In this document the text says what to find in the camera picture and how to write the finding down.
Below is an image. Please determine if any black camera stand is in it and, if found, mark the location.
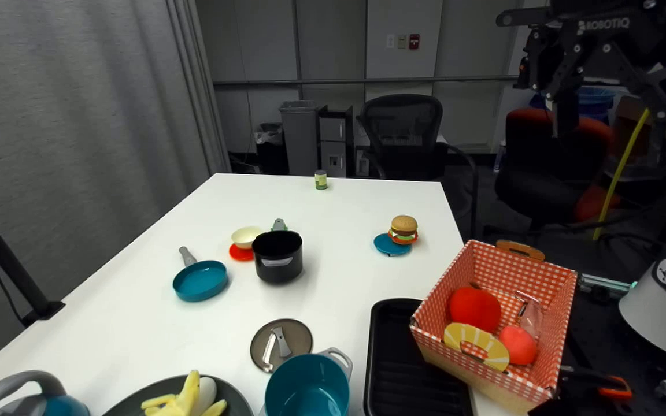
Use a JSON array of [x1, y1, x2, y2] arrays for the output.
[[0, 99, 67, 331]]

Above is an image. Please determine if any blue bin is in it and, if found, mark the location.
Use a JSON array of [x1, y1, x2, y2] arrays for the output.
[[573, 85, 620, 124]]

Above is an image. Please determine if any teal blue pot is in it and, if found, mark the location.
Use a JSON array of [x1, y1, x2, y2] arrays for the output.
[[264, 346, 354, 416]]

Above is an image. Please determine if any red toy tomato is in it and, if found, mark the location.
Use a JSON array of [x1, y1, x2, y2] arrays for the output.
[[447, 284, 503, 335]]

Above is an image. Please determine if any dark grey plate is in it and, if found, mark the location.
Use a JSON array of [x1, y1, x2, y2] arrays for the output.
[[101, 372, 254, 416]]

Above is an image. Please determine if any yellow toy pineapple slice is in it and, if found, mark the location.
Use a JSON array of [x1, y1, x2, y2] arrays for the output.
[[442, 322, 514, 375]]

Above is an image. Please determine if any orange handled clamp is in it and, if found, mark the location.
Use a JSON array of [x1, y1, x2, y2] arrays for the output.
[[560, 365, 634, 405]]

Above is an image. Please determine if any clear plastic bottle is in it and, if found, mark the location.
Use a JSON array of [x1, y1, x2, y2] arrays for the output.
[[514, 295, 548, 341]]

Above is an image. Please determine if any orange toy fruit ball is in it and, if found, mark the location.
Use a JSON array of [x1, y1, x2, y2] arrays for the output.
[[498, 324, 540, 369]]

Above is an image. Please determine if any grey cabinet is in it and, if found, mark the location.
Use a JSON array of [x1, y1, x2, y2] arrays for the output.
[[277, 99, 329, 177]]

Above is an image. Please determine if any yellow hose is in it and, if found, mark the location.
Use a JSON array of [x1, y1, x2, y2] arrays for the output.
[[590, 106, 652, 242]]

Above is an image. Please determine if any red office chair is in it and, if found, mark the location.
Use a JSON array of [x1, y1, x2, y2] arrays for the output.
[[493, 106, 620, 233]]

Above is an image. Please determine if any orange checkered cardboard box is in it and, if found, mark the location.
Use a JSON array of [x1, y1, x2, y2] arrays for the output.
[[408, 237, 580, 413]]

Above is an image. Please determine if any teal frying pan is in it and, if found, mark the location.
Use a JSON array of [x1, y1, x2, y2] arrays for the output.
[[171, 244, 230, 304]]

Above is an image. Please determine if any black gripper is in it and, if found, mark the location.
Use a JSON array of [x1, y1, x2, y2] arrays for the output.
[[537, 3, 666, 139]]

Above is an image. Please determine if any cream toy bowl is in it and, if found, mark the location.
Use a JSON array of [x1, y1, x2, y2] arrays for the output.
[[228, 225, 262, 251]]

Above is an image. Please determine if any yellow toy banana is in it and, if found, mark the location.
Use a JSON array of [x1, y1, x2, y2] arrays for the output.
[[138, 367, 228, 416]]

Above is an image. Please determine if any small teal plate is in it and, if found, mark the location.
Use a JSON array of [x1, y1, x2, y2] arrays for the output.
[[371, 231, 413, 258]]

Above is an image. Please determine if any black pot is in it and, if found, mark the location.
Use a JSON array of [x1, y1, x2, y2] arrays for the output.
[[250, 228, 304, 286]]

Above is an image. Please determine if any black baking tray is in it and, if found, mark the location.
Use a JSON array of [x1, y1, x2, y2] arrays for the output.
[[362, 295, 479, 416]]

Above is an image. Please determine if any black office chair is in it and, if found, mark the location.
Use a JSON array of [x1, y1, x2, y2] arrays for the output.
[[356, 93, 481, 233]]

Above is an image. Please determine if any toy hamburger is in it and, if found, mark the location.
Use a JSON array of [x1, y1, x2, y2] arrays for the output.
[[388, 213, 420, 247]]

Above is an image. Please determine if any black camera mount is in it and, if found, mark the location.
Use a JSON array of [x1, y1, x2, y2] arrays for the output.
[[494, 4, 573, 91]]

